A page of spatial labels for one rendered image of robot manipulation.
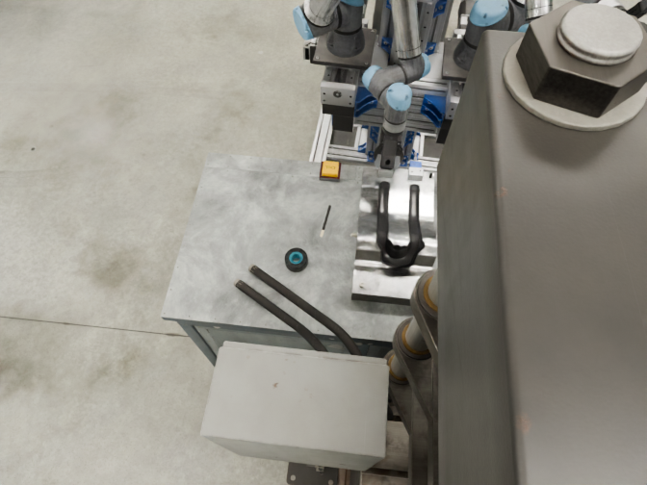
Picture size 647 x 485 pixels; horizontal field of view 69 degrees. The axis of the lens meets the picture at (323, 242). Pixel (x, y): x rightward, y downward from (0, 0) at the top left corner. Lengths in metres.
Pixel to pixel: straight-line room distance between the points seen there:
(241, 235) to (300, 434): 1.04
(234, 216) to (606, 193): 1.51
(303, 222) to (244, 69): 1.96
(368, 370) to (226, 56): 3.05
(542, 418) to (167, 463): 2.17
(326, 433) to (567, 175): 0.57
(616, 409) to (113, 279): 2.58
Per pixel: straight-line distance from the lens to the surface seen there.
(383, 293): 1.55
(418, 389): 1.03
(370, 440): 0.82
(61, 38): 4.19
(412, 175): 1.74
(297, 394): 0.83
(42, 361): 2.73
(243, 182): 1.86
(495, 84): 0.43
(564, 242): 0.35
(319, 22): 1.75
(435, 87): 2.01
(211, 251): 1.72
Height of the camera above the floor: 2.28
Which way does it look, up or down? 61 degrees down
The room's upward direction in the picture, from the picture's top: straight up
